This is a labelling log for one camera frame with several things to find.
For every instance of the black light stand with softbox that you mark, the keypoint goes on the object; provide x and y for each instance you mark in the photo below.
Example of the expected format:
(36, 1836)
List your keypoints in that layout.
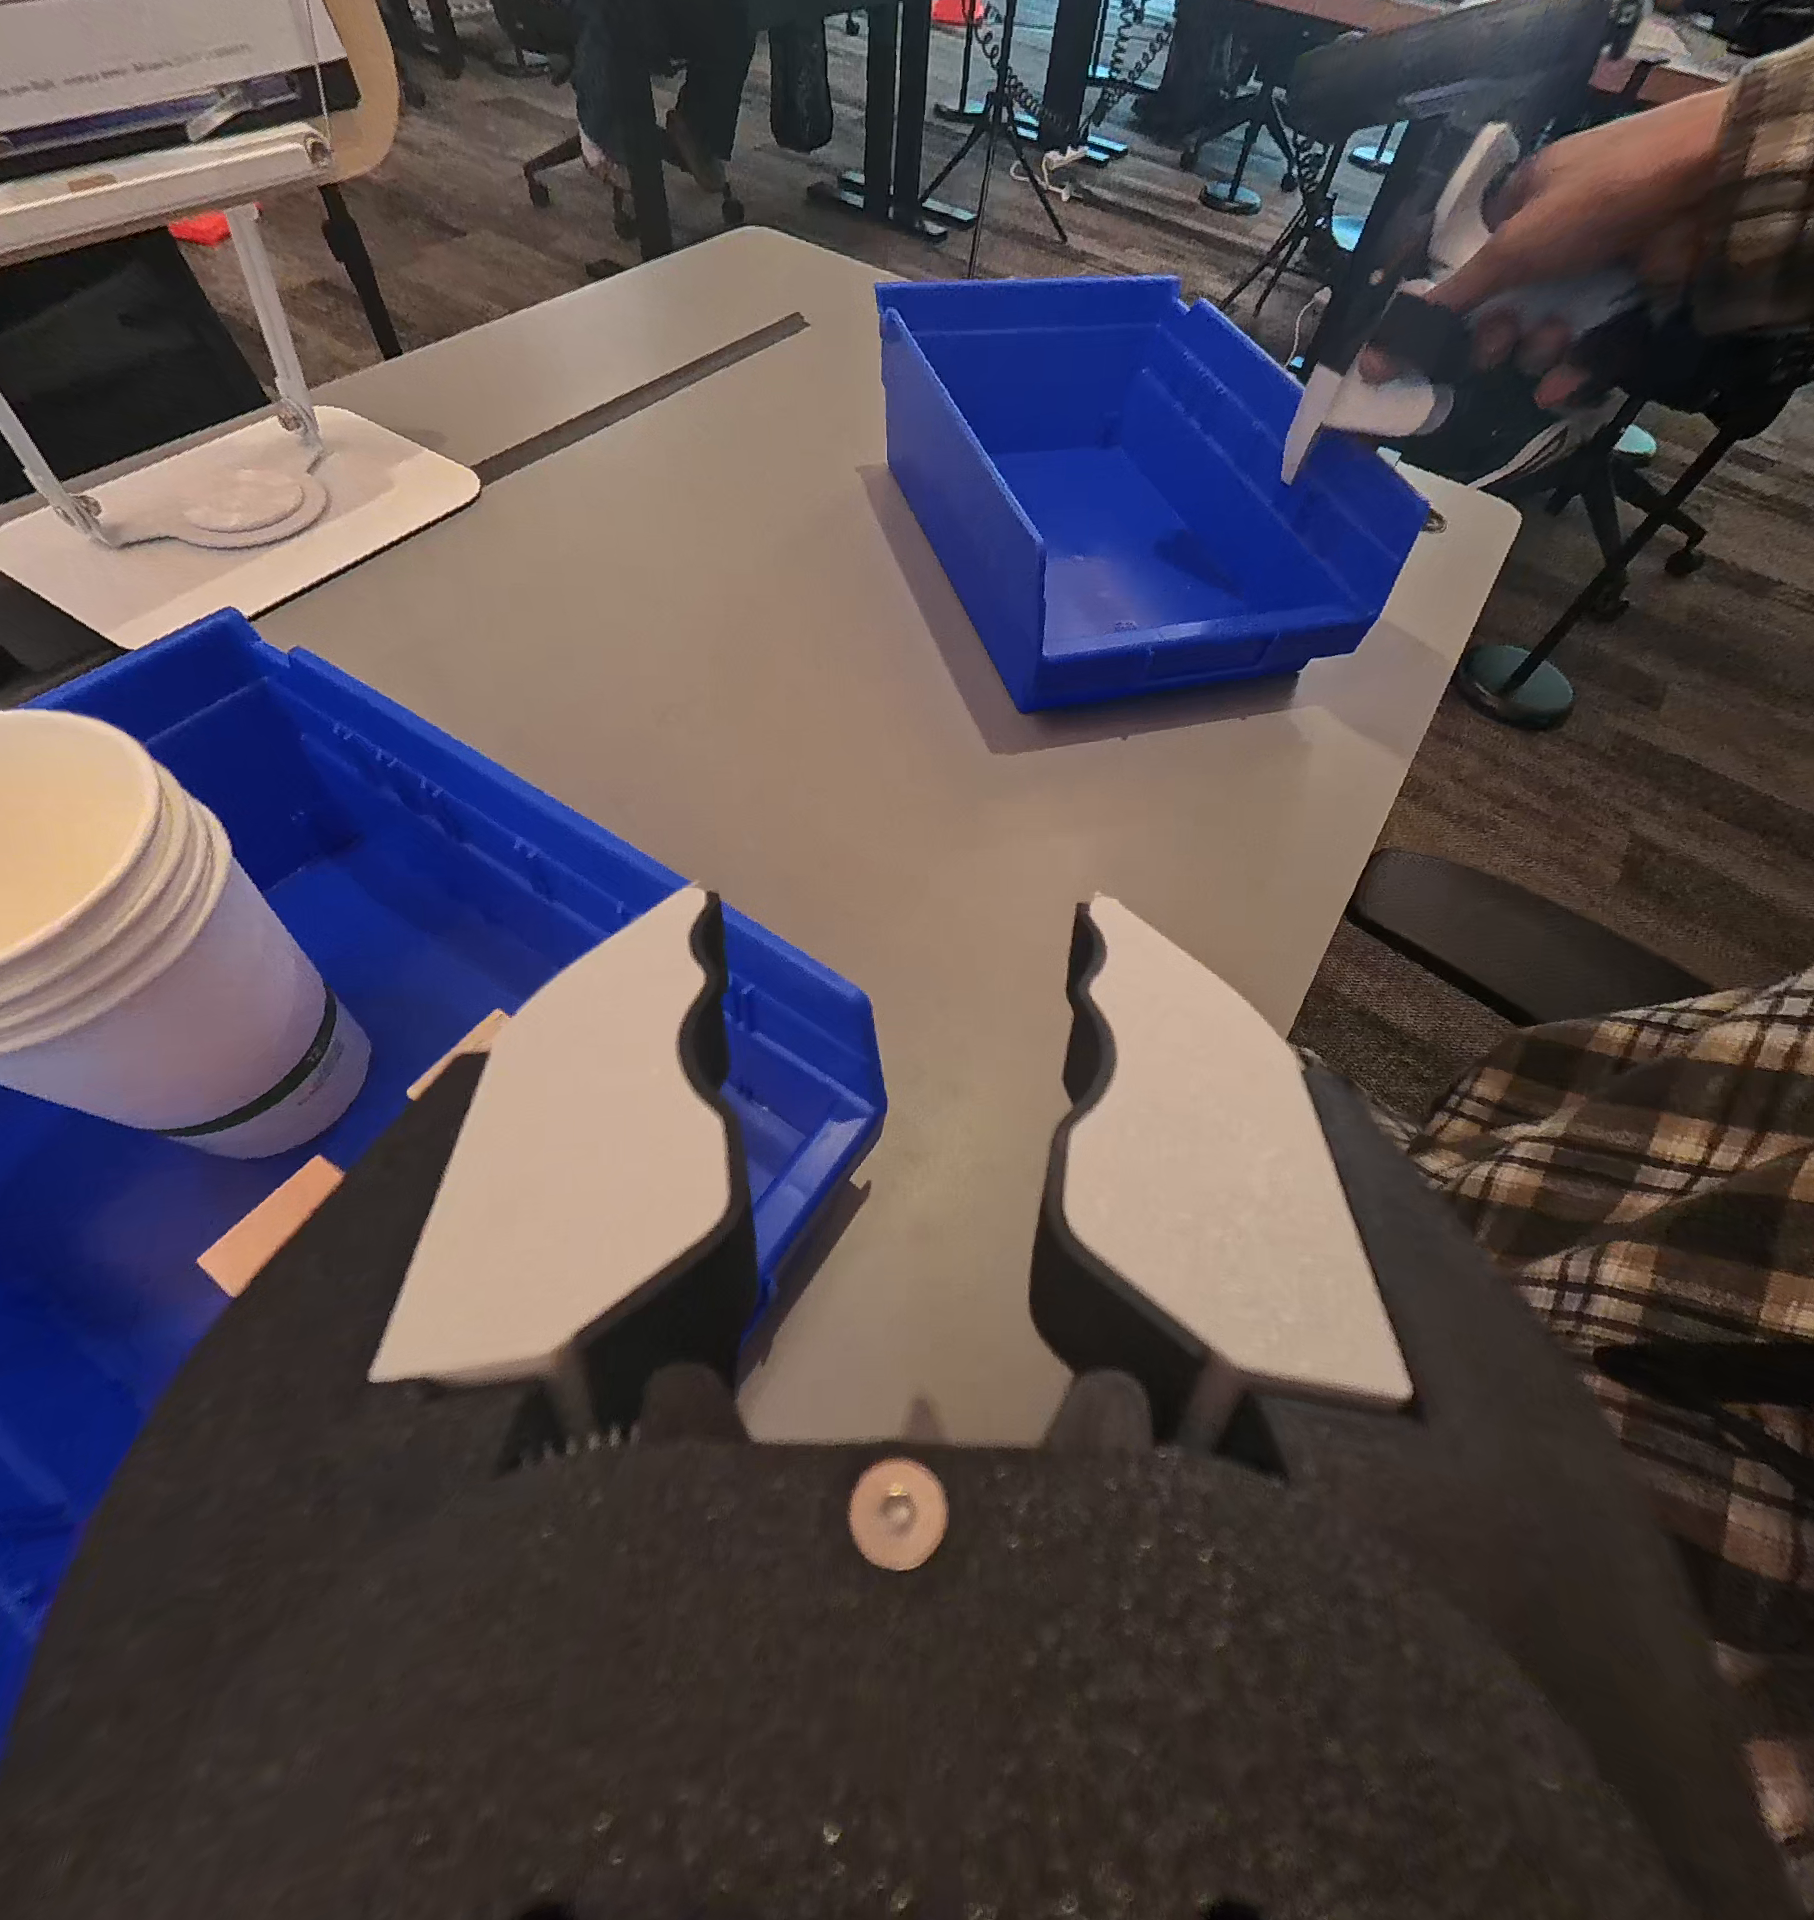
(1001, 76)

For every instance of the white board stand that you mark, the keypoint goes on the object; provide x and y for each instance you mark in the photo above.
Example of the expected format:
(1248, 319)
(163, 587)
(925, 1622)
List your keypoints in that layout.
(352, 481)

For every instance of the wooden desk with black legs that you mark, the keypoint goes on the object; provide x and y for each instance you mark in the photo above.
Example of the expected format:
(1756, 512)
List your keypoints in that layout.
(884, 91)
(639, 181)

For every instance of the black office chair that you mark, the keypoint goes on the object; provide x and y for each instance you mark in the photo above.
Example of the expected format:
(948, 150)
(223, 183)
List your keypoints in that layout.
(1732, 374)

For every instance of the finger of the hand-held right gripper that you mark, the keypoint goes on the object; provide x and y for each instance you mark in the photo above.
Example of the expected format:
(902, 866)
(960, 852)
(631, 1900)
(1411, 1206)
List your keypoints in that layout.
(1388, 409)

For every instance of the black chair armrest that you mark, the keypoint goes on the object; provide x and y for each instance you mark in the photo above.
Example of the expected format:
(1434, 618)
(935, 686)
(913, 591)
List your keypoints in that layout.
(1521, 931)

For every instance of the wooden cube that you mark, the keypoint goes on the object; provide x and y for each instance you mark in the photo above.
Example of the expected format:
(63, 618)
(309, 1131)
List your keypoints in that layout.
(269, 1223)
(457, 1053)

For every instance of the grey panel on stand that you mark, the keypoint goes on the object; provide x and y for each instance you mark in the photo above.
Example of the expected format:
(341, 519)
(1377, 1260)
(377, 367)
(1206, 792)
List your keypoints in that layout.
(1515, 687)

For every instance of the blue plastic bin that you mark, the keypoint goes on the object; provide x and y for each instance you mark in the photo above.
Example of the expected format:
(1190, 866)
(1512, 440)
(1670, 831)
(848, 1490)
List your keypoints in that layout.
(1117, 496)
(442, 901)

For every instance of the orange traffic cone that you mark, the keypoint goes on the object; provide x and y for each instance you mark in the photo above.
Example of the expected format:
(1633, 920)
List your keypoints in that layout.
(960, 9)

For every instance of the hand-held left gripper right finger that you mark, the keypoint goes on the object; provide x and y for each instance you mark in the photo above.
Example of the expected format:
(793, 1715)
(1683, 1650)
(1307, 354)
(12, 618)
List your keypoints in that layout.
(1223, 1199)

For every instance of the stack of white paper cups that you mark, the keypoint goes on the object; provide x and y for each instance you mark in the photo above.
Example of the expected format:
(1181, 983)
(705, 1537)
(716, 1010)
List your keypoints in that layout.
(218, 1034)

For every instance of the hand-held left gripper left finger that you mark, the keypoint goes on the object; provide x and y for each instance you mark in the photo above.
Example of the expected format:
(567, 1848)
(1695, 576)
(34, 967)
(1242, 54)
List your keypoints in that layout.
(563, 1185)

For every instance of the person's right hand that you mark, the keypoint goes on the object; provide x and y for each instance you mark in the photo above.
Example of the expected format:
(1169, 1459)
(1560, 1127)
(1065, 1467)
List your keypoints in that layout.
(1611, 194)

